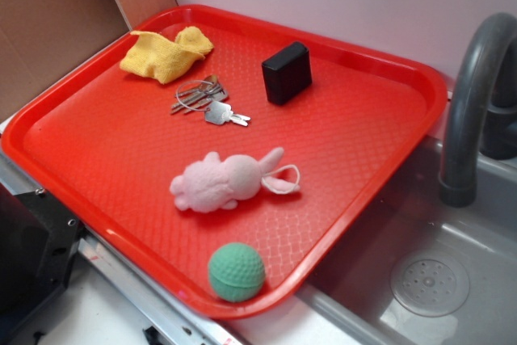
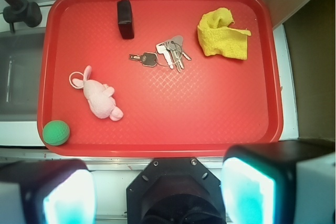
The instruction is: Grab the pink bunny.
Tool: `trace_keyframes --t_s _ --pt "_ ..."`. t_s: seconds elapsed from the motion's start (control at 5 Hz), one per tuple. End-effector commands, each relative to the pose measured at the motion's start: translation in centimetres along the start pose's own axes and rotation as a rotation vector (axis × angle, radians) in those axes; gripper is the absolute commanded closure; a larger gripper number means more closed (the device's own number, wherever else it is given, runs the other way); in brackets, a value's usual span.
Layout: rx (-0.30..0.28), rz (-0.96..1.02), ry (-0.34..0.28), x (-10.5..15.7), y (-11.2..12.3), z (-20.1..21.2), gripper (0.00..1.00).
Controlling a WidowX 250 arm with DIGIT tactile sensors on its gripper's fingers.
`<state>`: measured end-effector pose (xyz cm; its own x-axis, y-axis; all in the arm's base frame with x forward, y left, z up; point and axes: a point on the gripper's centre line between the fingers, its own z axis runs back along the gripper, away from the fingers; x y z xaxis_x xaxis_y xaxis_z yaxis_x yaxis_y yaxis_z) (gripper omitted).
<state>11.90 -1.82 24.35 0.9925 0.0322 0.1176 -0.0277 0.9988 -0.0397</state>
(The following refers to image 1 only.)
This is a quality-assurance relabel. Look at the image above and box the grey toy faucet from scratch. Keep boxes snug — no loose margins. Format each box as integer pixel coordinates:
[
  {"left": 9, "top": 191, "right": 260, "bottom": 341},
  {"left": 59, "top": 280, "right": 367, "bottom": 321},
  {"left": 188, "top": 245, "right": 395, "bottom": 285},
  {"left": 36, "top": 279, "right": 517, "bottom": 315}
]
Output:
[{"left": 439, "top": 13, "right": 516, "bottom": 208}]

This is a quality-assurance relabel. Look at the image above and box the green dimpled ball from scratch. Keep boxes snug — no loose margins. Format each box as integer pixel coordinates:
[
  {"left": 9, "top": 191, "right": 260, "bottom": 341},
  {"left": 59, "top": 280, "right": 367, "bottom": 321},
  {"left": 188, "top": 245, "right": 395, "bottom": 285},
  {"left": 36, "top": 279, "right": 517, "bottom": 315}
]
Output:
[{"left": 208, "top": 242, "right": 266, "bottom": 303}]

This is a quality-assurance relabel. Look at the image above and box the pink plush bunny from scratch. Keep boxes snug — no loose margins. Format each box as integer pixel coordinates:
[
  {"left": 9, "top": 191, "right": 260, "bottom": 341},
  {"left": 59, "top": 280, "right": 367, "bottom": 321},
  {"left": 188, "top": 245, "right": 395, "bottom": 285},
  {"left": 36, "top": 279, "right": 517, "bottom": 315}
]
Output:
[{"left": 170, "top": 147, "right": 301, "bottom": 213}]

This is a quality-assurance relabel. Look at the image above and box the grey toy sink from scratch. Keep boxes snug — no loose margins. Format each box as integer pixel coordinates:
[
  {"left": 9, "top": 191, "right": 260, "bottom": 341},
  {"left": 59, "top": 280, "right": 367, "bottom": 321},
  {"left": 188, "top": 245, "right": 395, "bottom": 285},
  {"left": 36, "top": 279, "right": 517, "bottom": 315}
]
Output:
[{"left": 297, "top": 134, "right": 517, "bottom": 345}]

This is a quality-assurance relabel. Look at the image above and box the red plastic tray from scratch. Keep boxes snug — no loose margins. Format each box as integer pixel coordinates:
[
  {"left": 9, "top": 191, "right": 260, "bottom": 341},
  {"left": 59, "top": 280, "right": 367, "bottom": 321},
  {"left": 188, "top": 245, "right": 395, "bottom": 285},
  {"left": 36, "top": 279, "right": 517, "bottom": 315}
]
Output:
[{"left": 2, "top": 6, "right": 447, "bottom": 319}]

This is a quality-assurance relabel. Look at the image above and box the bunch of silver keys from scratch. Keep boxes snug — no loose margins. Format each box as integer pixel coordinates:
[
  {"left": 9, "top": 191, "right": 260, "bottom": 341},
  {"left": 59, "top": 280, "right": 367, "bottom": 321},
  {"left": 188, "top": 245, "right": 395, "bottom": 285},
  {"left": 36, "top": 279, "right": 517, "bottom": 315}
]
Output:
[{"left": 170, "top": 74, "right": 251, "bottom": 127}]

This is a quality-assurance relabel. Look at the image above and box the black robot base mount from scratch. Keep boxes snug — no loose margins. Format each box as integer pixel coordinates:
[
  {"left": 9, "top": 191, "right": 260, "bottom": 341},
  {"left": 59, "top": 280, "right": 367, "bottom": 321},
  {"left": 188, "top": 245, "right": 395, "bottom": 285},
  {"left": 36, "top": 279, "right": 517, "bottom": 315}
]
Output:
[{"left": 1, "top": 188, "right": 82, "bottom": 315}]

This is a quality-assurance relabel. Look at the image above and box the black rectangular box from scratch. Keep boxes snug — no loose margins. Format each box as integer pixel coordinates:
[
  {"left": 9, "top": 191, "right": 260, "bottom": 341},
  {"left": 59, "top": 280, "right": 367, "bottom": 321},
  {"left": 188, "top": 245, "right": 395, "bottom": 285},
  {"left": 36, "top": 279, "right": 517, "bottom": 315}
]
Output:
[{"left": 262, "top": 41, "right": 313, "bottom": 106}]

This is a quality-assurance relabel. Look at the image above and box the brown cardboard panel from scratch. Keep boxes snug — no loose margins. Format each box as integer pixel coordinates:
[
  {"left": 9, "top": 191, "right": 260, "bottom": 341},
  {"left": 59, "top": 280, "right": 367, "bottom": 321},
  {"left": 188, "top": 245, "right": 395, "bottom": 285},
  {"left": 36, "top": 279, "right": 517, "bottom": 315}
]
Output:
[{"left": 1, "top": 0, "right": 177, "bottom": 120}]

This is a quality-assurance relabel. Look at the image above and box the yellow cloth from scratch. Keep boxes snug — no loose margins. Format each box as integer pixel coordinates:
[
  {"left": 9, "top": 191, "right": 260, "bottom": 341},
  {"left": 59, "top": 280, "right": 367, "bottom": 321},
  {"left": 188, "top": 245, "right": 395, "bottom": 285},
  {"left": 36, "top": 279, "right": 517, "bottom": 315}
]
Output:
[{"left": 120, "top": 26, "right": 214, "bottom": 85}]

